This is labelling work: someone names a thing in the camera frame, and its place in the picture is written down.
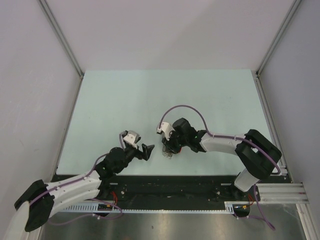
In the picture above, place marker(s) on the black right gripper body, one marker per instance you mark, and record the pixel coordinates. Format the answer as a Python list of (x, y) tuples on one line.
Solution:
[(176, 142)]

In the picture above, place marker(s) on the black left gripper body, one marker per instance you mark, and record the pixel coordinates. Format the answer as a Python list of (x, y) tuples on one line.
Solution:
[(129, 153)]

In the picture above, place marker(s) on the keyring bunch with chain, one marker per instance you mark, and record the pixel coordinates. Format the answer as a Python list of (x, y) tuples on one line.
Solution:
[(167, 153)]

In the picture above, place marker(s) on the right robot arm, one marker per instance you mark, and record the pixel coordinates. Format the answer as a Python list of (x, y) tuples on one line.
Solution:
[(259, 156)]

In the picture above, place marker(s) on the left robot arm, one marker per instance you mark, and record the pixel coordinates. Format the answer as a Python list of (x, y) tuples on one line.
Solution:
[(46, 199)]

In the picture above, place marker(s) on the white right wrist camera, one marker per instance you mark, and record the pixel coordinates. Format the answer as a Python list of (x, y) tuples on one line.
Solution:
[(165, 130)]

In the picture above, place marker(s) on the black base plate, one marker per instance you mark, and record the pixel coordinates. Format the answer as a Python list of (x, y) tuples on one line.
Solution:
[(170, 191)]

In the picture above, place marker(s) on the white slotted cable duct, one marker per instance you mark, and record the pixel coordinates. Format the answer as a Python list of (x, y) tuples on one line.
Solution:
[(209, 207)]

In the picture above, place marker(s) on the aluminium right frame rail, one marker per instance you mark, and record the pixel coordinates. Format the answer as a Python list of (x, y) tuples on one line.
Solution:
[(282, 193)]

